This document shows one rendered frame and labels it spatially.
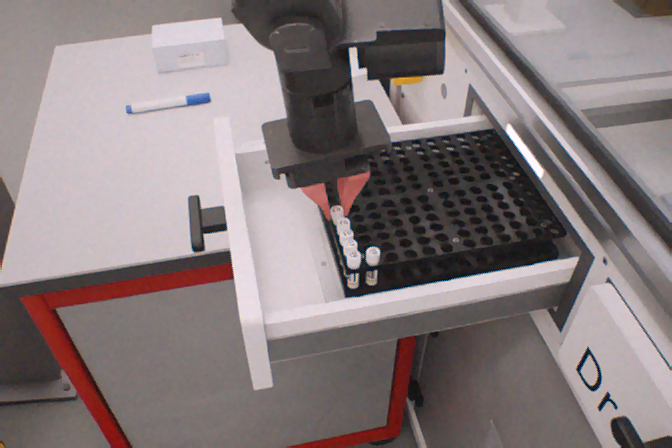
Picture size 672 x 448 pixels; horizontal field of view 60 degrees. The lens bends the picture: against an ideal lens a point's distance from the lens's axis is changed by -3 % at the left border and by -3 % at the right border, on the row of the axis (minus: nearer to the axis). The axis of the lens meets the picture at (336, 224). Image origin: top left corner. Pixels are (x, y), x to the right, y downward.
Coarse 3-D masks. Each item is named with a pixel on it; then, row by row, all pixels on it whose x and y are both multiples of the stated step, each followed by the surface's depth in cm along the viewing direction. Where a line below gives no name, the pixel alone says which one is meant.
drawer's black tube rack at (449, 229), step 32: (384, 160) 65; (416, 160) 65; (448, 160) 65; (480, 160) 65; (512, 160) 65; (384, 192) 66; (416, 192) 61; (448, 192) 62; (480, 192) 62; (512, 192) 62; (352, 224) 58; (384, 224) 58; (416, 224) 58; (448, 224) 58; (480, 224) 58; (512, 224) 59; (544, 224) 58; (384, 256) 55; (416, 256) 55; (448, 256) 56; (480, 256) 59; (512, 256) 60; (544, 256) 59; (352, 288) 56; (384, 288) 57
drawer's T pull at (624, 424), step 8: (624, 416) 42; (616, 424) 42; (624, 424) 42; (632, 424) 42; (616, 432) 42; (624, 432) 41; (632, 432) 41; (624, 440) 41; (632, 440) 41; (640, 440) 41; (656, 440) 41; (664, 440) 41
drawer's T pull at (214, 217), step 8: (192, 200) 59; (192, 208) 58; (200, 208) 58; (208, 208) 58; (216, 208) 58; (224, 208) 58; (192, 216) 57; (200, 216) 57; (208, 216) 57; (216, 216) 57; (224, 216) 57; (192, 224) 56; (200, 224) 57; (208, 224) 57; (216, 224) 57; (224, 224) 57; (192, 232) 56; (200, 232) 56; (208, 232) 57; (216, 232) 57; (192, 240) 55; (200, 240) 55; (192, 248) 55; (200, 248) 55
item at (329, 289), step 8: (312, 232) 65; (320, 232) 65; (312, 240) 64; (320, 240) 64; (312, 248) 63; (320, 248) 63; (312, 256) 64; (320, 256) 62; (320, 264) 61; (328, 264) 61; (320, 272) 61; (328, 272) 61; (320, 280) 60; (328, 280) 60; (328, 288) 59; (336, 288) 59; (328, 296) 58; (336, 296) 58
